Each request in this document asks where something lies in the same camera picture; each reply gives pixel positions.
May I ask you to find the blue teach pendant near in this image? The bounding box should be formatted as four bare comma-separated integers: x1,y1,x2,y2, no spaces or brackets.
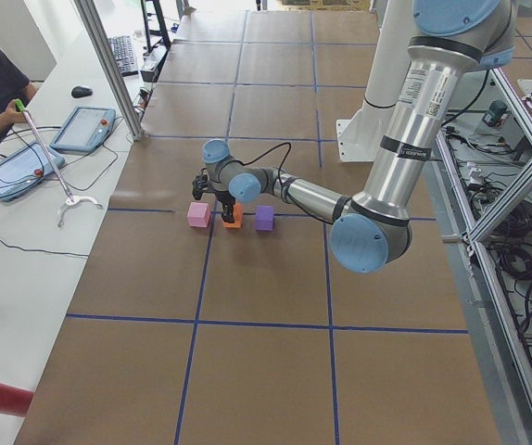
0,142,54,201

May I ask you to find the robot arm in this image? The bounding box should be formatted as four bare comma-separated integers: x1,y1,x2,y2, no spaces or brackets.
193,1,517,273

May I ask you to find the purple foam cube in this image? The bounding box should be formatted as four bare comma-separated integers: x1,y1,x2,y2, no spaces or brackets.
254,205,274,232

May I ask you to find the orange foam cube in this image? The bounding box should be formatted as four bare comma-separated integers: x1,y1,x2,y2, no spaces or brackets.
222,203,243,229

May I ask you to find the blue teach pendant far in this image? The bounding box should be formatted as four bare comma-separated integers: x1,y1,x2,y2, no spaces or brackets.
49,107,116,154

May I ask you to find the pink foam cube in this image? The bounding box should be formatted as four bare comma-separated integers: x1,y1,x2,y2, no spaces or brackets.
186,201,211,228

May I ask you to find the aluminium lattice frame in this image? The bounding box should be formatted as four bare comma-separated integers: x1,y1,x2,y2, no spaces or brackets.
468,70,532,411

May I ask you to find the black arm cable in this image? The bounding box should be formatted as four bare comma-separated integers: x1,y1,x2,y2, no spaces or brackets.
240,141,323,219

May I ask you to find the aluminium frame column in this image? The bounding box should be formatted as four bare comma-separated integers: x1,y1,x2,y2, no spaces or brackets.
74,0,144,141

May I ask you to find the black computer mouse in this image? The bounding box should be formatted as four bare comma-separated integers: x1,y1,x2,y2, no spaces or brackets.
70,85,93,98

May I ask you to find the blue teach pendant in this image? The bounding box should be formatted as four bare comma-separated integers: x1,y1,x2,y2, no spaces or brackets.
49,107,116,154
0,142,54,201

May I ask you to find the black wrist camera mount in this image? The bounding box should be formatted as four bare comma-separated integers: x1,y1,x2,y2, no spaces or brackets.
192,172,215,201

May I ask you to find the reacher grabber stick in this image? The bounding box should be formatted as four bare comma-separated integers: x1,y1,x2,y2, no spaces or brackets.
15,99,103,228

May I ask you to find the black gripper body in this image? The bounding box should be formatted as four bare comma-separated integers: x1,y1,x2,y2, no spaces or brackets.
215,190,235,207

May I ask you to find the black keyboard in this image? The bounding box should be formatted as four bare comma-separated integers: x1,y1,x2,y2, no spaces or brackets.
108,35,139,77

